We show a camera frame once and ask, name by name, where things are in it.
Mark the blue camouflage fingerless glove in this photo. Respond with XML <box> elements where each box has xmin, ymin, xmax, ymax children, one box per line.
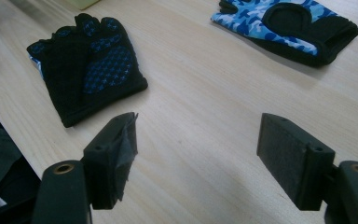
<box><xmin>26</xmin><ymin>12</ymin><xmax>149</xmax><ymax>129</ymax></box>
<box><xmin>210</xmin><ymin>0</ymin><xmax>358</xmax><ymax>68</ymax></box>

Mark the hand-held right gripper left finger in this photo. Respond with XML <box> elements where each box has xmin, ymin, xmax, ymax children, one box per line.
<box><xmin>83</xmin><ymin>112</ymin><xmax>139</xmax><ymax>210</ymax></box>

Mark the pale yellow plastic basket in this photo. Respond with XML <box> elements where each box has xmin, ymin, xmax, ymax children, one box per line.
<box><xmin>63</xmin><ymin>0</ymin><xmax>103</xmax><ymax>11</ymax></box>

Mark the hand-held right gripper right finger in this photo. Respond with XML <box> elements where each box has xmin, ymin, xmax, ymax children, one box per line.
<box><xmin>255</xmin><ymin>112</ymin><xmax>337</xmax><ymax>212</ymax></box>

